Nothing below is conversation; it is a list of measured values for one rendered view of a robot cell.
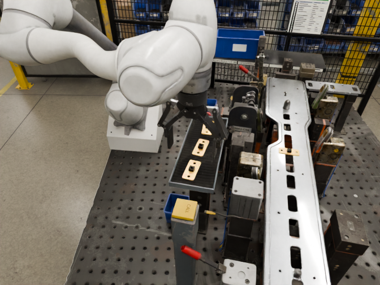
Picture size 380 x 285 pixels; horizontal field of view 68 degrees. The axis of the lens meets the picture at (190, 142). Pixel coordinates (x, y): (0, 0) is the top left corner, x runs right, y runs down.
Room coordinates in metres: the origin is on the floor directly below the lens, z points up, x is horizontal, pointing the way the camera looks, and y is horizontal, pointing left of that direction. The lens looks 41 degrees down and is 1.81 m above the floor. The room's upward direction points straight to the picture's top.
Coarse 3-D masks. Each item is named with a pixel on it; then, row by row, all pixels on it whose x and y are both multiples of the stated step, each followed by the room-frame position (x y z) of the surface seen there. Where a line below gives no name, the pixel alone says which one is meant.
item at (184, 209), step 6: (180, 198) 0.51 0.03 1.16; (180, 204) 0.49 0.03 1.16; (186, 204) 0.49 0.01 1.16; (192, 204) 0.49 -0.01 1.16; (174, 210) 0.47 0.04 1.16; (180, 210) 0.47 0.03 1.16; (186, 210) 0.47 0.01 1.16; (192, 210) 0.47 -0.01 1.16; (174, 216) 0.46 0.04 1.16; (180, 216) 0.45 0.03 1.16; (186, 216) 0.45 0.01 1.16; (192, 216) 0.45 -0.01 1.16
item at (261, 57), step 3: (261, 54) 1.39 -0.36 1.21; (267, 54) 1.37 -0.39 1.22; (258, 57) 1.37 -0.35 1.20; (261, 57) 1.36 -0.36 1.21; (264, 57) 1.36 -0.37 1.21; (267, 57) 1.36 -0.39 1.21; (261, 60) 1.36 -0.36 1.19; (267, 60) 1.36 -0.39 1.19; (261, 63) 1.36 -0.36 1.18; (261, 66) 1.36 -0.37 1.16; (261, 69) 1.36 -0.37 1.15; (261, 72) 1.36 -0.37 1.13; (261, 75) 1.35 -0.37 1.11; (261, 78) 1.35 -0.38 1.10; (261, 81) 1.35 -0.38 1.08
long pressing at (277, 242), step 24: (288, 96) 1.33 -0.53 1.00; (288, 120) 1.11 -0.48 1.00; (312, 168) 0.79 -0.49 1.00; (288, 192) 0.67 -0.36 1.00; (312, 192) 0.67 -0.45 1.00; (264, 216) 0.57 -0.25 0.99; (288, 216) 0.56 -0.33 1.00; (312, 216) 0.56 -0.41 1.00; (264, 240) 0.47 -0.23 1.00; (288, 240) 0.47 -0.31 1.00; (312, 240) 0.47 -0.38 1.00; (264, 264) 0.40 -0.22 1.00; (288, 264) 0.40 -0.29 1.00; (312, 264) 0.40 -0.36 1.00
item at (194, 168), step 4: (192, 160) 0.67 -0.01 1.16; (188, 164) 0.65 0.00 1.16; (192, 164) 0.65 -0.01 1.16; (196, 164) 0.65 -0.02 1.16; (200, 164) 0.65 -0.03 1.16; (188, 168) 0.62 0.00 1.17; (192, 168) 0.63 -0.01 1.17; (196, 168) 0.63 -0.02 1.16; (184, 172) 0.61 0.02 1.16; (188, 172) 0.61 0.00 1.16; (192, 172) 0.61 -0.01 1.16; (196, 172) 0.61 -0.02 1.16; (184, 176) 0.59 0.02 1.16; (192, 176) 0.59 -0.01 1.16; (192, 180) 0.58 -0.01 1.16
